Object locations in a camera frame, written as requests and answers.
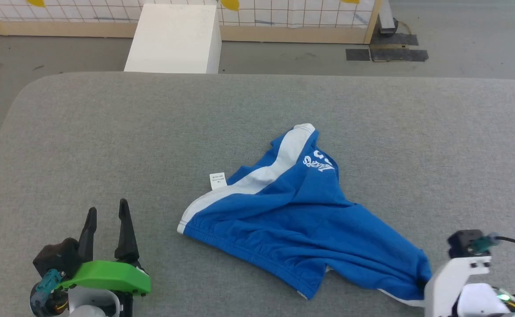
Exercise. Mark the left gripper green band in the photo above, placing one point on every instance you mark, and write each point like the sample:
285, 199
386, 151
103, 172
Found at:
107, 275

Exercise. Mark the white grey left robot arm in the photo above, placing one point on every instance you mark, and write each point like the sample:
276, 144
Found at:
90, 308

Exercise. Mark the grey metal stand foot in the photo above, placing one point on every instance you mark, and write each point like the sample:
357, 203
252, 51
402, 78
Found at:
387, 20

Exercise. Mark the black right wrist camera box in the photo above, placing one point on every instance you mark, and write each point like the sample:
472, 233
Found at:
462, 243

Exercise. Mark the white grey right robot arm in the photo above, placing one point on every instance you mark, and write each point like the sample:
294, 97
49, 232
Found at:
482, 301

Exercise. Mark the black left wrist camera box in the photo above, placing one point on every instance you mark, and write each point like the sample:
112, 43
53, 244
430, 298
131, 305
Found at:
59, 257

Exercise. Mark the lemon-pattern grid partition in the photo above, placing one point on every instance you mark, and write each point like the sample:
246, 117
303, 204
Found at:
283, 17

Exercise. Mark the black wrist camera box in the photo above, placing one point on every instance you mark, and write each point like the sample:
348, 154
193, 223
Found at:
462, 243
59, 257

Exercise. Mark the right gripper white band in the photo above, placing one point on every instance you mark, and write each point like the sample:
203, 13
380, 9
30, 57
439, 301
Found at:
444, 286

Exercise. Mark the white rectangular box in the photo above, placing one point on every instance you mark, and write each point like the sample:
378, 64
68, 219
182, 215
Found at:
173, 39

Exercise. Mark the small black floor mat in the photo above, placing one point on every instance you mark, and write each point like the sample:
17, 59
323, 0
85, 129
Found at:
357, 54

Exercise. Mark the blue and white garment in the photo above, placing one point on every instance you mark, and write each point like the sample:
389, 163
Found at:
301, 220

